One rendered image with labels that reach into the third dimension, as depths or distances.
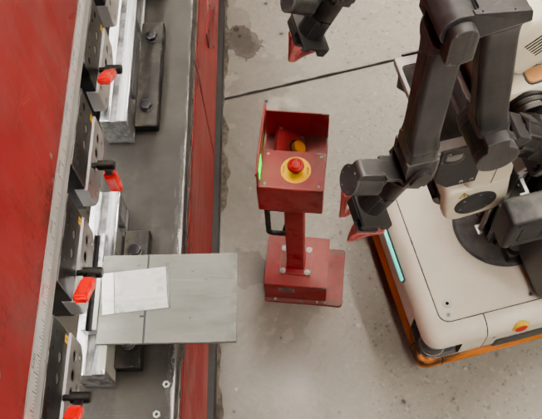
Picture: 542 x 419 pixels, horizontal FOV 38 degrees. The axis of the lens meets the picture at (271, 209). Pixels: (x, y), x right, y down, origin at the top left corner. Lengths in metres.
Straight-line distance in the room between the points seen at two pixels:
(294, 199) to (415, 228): 0.59
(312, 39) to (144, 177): 0.48
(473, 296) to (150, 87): 1.09
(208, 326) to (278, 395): 1.01
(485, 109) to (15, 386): 0.80
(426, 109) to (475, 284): 1.17
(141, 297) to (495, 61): 0.78
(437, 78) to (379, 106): 1.76
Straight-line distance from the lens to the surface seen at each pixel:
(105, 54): 1.56
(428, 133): 1.30
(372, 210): 1.49
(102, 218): 1.67
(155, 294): 1.54
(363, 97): 2.95
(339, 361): 2.52
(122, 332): 1.53
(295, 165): 1.86
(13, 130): 1.06
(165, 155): 1.82
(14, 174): 1.06
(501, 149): 1.38
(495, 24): 1.10
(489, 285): 2.36
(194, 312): 1.52
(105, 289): 1.56
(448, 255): 2.37
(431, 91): 1.20
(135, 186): 1.80
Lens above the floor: 2.42
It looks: 63 degrees down
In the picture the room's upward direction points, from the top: 5 degrees counter-clockwise
